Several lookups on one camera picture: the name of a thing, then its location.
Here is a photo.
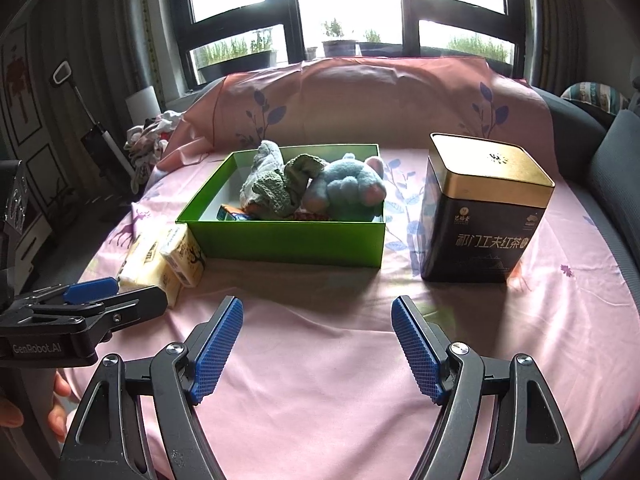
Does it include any blue tissue pack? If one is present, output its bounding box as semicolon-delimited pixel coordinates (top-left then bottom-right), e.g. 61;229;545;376
216;203;258;222

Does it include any striped pillow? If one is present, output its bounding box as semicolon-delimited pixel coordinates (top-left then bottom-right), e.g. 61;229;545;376
560;80;631;116

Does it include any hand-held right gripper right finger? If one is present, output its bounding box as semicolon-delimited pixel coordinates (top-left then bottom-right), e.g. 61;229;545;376
391;295;582;480

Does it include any pink printed bed sheet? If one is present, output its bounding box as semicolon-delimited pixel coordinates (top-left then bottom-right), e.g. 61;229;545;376
72;57;640;480

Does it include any grey curtain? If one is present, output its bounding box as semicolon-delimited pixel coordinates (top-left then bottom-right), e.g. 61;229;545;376
107;0;188;111
525;0;601;98

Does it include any purple knitted cloth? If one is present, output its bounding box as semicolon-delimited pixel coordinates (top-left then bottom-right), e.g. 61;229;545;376
240;140;286;211

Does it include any black gold tea tin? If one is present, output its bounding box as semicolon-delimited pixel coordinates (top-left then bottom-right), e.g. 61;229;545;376
420;132;556;283

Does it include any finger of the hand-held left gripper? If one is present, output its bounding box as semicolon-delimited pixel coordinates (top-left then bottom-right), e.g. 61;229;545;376
20;285;168;333
10;276;120;311

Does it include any green cardboard box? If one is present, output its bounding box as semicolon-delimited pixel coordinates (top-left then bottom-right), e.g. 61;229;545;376
175;144;387;268

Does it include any white cylinder lamp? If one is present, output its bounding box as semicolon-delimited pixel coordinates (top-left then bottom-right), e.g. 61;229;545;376
125;86;161;123

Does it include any person's left hand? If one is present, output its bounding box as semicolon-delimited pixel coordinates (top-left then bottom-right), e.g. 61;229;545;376
0;372;72;443

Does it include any blue plush toy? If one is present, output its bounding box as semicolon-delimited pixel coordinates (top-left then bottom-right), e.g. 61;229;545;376
306;154;387;220

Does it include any green knitted cloth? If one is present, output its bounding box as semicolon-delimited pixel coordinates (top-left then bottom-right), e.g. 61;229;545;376
250;154;328;220

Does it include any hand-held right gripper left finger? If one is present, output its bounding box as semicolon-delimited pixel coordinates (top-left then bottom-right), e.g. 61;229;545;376
59;295;245;480

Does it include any red figure wall sticker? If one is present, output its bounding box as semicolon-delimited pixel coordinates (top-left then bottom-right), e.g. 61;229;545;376
4;42;32;123

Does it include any long black planter with plants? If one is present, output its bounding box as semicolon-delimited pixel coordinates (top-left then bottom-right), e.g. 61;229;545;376
442;34;516;65
192;27;278;83

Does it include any round black plant pot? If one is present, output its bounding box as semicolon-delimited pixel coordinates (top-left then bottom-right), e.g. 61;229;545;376
357;29;403;57
320;17;358;58

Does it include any grey sofa cushion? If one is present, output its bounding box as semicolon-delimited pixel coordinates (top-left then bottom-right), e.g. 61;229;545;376
530;85;640;281

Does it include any stick vacuum cleaner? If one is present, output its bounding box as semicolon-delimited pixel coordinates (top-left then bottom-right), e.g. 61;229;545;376
52;61;126;173

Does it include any plain yellow tissue pack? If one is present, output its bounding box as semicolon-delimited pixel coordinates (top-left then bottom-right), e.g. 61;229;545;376
117;232;182;308

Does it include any yellow tissue pack tree print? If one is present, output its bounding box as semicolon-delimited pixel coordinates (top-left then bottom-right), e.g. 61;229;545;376
159;223;207;288

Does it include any pile of clothes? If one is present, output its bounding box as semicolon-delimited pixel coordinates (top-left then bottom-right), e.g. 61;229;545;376
122;109;186;193

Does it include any black framed window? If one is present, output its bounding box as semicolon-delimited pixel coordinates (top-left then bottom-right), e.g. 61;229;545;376
177;0;531;93

